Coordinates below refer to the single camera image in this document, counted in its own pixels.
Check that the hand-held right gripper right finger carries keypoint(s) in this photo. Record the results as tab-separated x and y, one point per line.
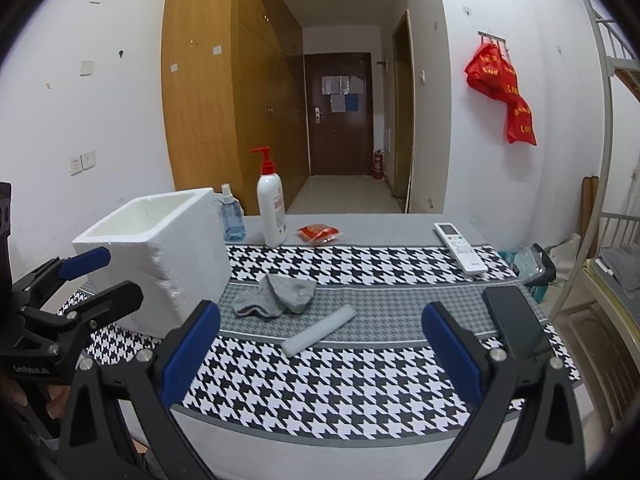
450	355

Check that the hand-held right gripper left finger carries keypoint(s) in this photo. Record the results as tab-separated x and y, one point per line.
192	350

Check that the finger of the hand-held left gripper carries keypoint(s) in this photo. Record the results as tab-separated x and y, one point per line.
117	297
85	262

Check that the white foam box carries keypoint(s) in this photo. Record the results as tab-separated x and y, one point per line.
190	255

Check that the grey sock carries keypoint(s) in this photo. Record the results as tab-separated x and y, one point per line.
280	292

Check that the pale foam tube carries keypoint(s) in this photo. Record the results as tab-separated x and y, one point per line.
320	330

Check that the person's left hand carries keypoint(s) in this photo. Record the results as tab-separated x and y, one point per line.
59	400

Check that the black smartphone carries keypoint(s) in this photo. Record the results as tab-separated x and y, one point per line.
517	322

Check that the white remote control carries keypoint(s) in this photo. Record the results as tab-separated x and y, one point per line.
460	247

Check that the pale green packet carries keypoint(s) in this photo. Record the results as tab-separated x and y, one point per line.
525	265

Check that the houndstooth tablecloth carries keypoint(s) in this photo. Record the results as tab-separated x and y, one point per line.
350	270

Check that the blue spray bottle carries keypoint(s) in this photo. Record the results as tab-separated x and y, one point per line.
232	220

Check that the cream wooden panel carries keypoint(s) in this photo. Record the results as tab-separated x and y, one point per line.
595	340

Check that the white bag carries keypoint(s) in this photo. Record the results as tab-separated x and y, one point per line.
565	252

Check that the white pump bottle red cap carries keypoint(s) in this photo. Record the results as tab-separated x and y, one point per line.
272	210

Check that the red snack packet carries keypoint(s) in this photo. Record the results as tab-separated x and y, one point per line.
317	233

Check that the grey clothing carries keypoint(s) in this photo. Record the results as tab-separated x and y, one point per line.
620	270

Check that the wooden wardrobe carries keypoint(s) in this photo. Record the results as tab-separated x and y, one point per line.
200	110

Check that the wooden plank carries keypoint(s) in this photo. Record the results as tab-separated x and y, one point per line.
590	210

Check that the red fire extinguisher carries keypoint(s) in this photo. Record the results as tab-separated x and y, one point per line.
378	165

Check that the dark brown door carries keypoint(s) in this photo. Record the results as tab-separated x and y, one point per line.
340	145

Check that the red plastic bag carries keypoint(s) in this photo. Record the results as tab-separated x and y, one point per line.
487	70
520	120

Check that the light wooden side door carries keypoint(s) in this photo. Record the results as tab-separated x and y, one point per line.
402	110

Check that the blue paper sheet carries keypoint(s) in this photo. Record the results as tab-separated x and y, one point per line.
351	102

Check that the silver paper sheet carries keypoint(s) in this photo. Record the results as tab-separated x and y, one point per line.
340	85

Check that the white wall socket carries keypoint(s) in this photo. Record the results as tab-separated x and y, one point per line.
75	166

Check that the white wall switch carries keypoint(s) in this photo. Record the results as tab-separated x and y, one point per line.
88	160

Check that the square white wall plate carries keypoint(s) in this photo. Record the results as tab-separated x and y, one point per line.
87	68

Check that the metal bunk bed frame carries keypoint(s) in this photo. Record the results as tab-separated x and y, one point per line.
607	110

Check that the metal wall hook rack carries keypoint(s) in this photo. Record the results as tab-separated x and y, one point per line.
492	37

